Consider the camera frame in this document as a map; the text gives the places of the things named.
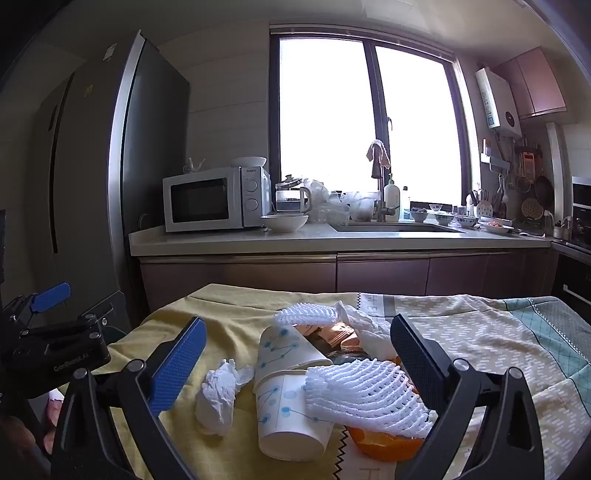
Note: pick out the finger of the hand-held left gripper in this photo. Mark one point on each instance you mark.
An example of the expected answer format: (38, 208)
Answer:
(51, 296)
(104, 318)

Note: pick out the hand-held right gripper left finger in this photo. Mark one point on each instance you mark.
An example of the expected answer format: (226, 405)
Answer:
(180, 364)

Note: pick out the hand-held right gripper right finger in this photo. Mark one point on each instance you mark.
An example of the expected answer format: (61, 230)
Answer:
(415, 364)

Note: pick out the white tissue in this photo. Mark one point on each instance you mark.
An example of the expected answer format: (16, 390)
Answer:
(217, 397)

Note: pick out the large white foam fruit net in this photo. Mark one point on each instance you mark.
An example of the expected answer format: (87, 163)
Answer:
(369, 392)

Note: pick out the white napkin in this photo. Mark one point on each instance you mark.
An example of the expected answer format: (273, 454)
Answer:
(369, 332)

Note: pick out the green foil wrapper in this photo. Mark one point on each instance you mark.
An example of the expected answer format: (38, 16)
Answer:
(346, 357)

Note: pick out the golden snack wrapper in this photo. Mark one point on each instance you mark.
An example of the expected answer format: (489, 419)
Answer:
(337, 337)

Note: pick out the orange peel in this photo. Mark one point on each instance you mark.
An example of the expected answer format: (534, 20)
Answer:
(378, 445)

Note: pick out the white paper cup blue pattern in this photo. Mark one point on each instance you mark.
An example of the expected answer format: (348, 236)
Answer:
(281, 350)
(286, 424)

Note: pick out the small white foam fruit net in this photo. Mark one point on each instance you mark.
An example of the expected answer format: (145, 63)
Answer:
(304, 316)

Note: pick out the yellow patterned tablecloth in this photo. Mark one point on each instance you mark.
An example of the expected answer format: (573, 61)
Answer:
(485, 332)

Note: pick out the kitchen counter with cabinets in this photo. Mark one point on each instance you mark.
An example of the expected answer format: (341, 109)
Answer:
(277, 272)

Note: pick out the grey refrigerator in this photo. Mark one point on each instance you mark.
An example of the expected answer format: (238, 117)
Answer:
(92, 161)

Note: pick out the blue and white bowl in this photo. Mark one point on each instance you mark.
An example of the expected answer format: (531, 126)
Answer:
(419, 216)
(466, 222)
(444, 219)
(436, 208)

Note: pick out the white microwave oven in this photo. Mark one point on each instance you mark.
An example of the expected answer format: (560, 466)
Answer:
(198, 201)

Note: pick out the small clear bottle dark cap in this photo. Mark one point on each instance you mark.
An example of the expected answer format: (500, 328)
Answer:
(405, 205)

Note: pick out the steel kitchen faucet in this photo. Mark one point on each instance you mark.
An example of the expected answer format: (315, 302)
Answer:
(381, 203)

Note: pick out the clear plastic container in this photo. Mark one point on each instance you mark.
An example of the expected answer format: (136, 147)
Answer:
(362, 207)

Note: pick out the white soap dispenser bottle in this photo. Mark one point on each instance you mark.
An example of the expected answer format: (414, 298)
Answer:
(392, 198)

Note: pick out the white perforated utensil holder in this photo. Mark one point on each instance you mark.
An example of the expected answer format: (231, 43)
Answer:
(485, 208)

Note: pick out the large white bowl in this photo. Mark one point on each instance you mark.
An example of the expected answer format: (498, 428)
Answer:
(284, 224)

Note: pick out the small white figurine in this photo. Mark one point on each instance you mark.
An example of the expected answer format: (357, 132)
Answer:
(194, 166)

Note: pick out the black built-in oven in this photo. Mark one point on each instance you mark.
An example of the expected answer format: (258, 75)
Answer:
(577, 277)

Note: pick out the pile of clear plastic bags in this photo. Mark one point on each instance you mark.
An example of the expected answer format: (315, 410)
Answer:
(323, 203)

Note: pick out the glass kettle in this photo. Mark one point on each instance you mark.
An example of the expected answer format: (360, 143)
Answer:
(291, 198)

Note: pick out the beige dish cloth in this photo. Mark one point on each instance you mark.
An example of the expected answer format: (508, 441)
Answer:
(379, 154)

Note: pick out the shallow white bowl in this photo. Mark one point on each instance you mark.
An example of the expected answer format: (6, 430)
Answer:
(249, 162)

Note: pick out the hanging black pan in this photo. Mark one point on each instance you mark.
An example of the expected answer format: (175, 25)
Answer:
(544, 191)

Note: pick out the dark framed window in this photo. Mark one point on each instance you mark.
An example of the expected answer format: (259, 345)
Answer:
(323, 115)

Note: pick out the white water heater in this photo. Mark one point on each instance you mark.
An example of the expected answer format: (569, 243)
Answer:
(498, 101)

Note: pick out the pink upper cabinet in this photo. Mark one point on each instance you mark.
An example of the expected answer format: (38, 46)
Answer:
(535, 83)

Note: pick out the white wall rack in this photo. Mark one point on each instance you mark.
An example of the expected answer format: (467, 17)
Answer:
(494, 159)

